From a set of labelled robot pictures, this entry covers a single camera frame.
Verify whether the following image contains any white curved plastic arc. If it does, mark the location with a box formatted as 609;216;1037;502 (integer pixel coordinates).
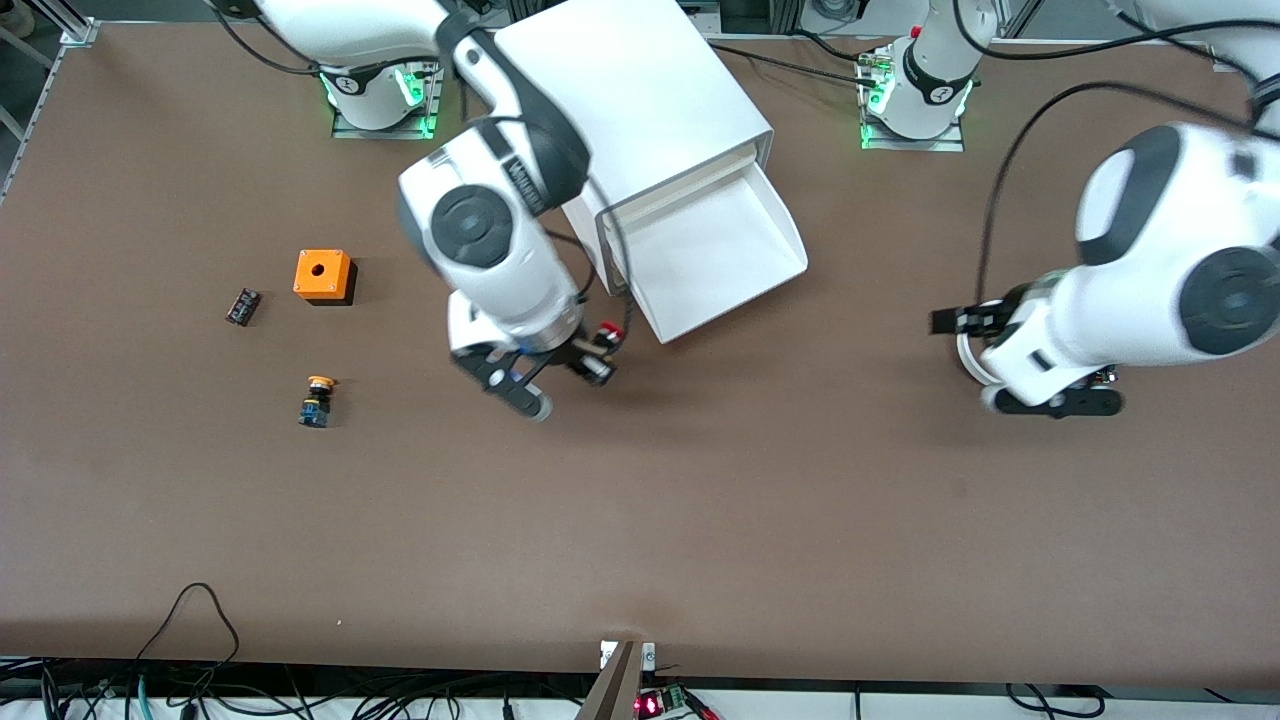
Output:
956;332;991;388

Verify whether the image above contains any yellow push button blue base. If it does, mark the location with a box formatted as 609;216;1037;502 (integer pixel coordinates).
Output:
297;375;340;430

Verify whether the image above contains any orange button enclosure box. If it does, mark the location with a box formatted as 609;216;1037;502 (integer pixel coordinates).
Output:
293;249;359;307

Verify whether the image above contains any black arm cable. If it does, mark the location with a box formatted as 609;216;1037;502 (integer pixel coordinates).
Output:
208;0;633;346
952;0;1263;311

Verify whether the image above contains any black cable across table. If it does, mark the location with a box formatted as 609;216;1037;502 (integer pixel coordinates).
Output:
700;40;883;89

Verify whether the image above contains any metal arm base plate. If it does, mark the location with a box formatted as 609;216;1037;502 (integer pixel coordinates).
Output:
331;60;447;141
857;48;967;154

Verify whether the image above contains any circuit board red light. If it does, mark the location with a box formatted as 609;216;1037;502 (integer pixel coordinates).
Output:
634;684;719;720

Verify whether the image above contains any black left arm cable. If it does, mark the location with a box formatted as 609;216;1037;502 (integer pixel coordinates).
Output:
952;0;1263;311

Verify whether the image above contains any black looped cable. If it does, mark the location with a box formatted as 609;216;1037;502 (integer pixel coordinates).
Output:
133;582;242;691

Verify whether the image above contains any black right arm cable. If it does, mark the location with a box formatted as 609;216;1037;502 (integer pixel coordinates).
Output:
208;0;633;346

